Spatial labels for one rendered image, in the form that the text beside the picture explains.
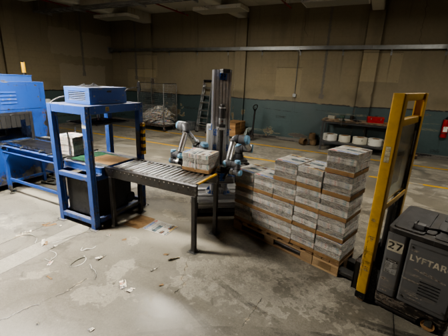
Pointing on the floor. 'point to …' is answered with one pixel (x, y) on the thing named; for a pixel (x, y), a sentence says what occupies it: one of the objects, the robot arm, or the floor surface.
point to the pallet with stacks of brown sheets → (237, 127)
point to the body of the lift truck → (416, 269)
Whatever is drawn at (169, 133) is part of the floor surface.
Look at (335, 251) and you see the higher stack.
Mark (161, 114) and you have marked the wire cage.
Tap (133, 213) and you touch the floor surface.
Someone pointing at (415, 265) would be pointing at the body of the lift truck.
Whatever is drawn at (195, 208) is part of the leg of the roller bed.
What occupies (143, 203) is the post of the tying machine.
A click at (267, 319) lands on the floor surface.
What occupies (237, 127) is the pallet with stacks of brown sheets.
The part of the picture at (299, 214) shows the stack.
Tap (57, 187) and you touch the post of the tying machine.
